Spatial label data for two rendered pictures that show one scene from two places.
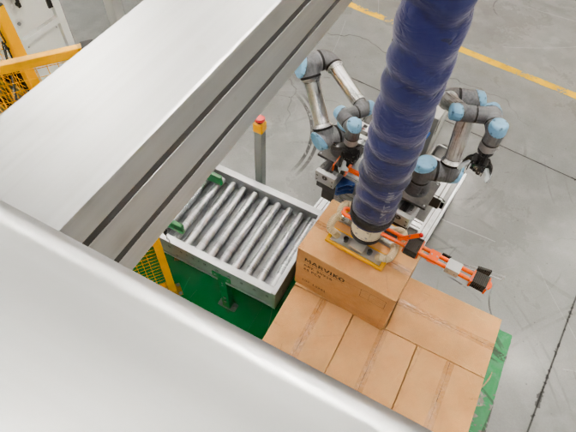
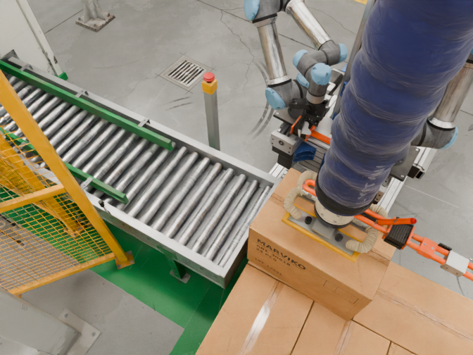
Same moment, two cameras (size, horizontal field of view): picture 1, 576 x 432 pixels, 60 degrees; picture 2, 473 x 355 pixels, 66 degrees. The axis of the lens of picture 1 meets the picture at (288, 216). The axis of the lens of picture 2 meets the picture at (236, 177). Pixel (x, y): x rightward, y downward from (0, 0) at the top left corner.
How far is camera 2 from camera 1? 1.07 m
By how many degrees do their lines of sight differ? 3
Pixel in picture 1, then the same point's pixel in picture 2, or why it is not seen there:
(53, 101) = not seen: outside the picture
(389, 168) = (386, 129)
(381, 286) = (352, 279)
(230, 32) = not seen: outside the picture
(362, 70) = not seen: hidden behind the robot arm
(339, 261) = (300, 246)
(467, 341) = (451, 337)
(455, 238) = (417, 204)
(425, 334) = (400, 327)
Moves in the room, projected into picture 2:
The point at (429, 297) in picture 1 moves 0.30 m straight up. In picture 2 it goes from (402, 279) to (427, 259)
